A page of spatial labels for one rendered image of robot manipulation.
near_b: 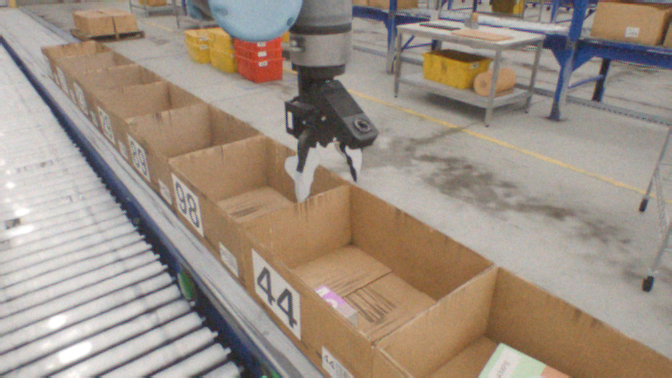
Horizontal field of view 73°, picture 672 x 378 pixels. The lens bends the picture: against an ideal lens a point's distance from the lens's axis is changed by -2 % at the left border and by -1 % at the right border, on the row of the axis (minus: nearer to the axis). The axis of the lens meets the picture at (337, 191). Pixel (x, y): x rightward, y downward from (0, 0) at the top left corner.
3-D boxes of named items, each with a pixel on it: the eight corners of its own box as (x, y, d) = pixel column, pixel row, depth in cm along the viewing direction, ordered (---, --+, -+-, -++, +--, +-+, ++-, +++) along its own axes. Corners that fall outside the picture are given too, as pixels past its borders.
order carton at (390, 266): (245, 291, 98) (236, 224, 90) (351, 243, 114) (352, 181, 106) (368, 424, 70) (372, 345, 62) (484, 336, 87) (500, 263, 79)
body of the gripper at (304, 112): (322, 126, 78) (321, 54, 72) (356, 141, 72) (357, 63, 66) (284, 137, 74) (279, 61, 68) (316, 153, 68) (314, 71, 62)
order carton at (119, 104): (102, 135, 179) (91, 92, 171) (174, 119, 195) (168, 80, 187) (132, 168, 152) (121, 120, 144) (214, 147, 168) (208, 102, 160)
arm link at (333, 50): (365, 30, 64) (309, 38, 58) (365, 65, 66) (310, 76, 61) (326, 23, 70) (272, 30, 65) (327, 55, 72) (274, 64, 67)
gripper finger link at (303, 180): (284, 191, 76) (303, 138, 74) (305, 205, 71) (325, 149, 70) (269, 189, 73) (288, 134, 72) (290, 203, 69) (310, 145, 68)
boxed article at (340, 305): (334, 343, 84) (334, 324, 82) (302, 313, 91) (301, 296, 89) (356, 329, 87) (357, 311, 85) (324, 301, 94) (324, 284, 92)
